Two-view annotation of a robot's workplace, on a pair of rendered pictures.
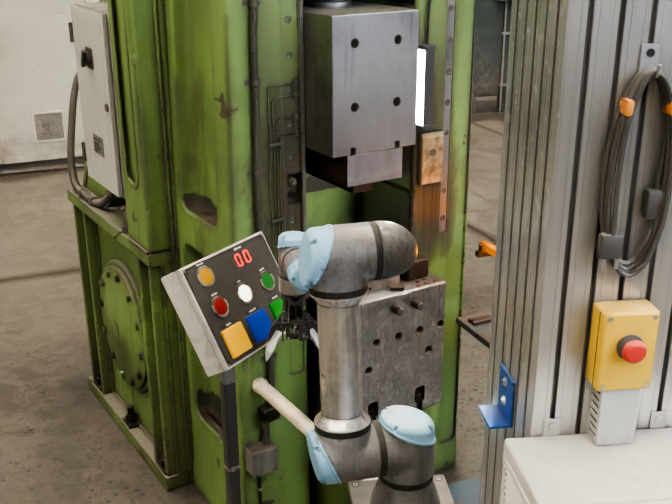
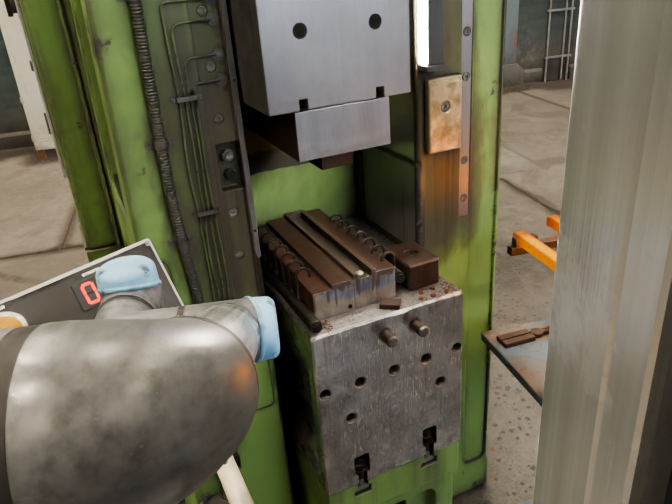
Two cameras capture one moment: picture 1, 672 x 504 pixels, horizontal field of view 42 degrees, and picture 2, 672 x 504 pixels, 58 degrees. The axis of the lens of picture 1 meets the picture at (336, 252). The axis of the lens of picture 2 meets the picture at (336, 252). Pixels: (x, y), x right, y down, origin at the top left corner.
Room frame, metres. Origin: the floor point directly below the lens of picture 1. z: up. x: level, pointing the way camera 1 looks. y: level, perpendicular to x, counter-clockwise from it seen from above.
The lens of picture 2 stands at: (1.39, -0.27, 1.62)
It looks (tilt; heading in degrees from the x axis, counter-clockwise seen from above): 26 degrees down; 9
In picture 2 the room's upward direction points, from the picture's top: 4 degrees counter-clockwise
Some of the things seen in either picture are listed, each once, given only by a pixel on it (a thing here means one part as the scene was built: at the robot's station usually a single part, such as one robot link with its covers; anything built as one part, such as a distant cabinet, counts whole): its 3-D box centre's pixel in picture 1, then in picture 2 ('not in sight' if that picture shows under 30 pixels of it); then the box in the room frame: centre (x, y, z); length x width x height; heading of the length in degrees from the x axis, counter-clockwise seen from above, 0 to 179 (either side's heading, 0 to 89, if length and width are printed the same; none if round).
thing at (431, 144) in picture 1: (430, 158); (443, 114); (2.83, -0.31, 1.27); 0.09 x 0.02 x 0.17; 122
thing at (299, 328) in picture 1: (294, 314); not in sight; (2.03, 0.10, 1.07); 0.09 x 0.08 x 0.12; 6
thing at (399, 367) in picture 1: (349, 325); (342, 337); (2.76, -0.05, 0.69); 0.56 x 0.38 x 0.45; 32
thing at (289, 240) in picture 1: (293, 255); (133, 303); (2.03, 0.10, 1.23); 0.09 x 0.08 x 0.11; 14
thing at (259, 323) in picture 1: (259, 325); not in sight; (2.11, 0.20, 1.01); 0.07 x 0.05 x 0.07; 147
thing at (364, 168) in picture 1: (337, 152); (303, 110); (2.72, -0.01, 1.32); 0.42 x 0.20 x 0.10; 32
